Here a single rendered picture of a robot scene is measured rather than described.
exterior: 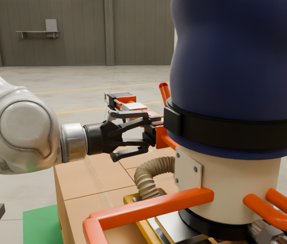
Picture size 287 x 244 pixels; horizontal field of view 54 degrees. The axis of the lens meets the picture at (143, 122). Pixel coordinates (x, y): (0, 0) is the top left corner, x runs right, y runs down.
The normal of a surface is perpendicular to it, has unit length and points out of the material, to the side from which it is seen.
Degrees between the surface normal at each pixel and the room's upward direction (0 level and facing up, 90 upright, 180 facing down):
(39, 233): 0
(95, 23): 90
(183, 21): 109
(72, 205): 0
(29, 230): 0
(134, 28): 90
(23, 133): 66
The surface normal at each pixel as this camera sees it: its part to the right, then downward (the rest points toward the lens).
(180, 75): -0.90, 0.14
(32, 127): 0.41, -0.13
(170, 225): 0.00, -0.95
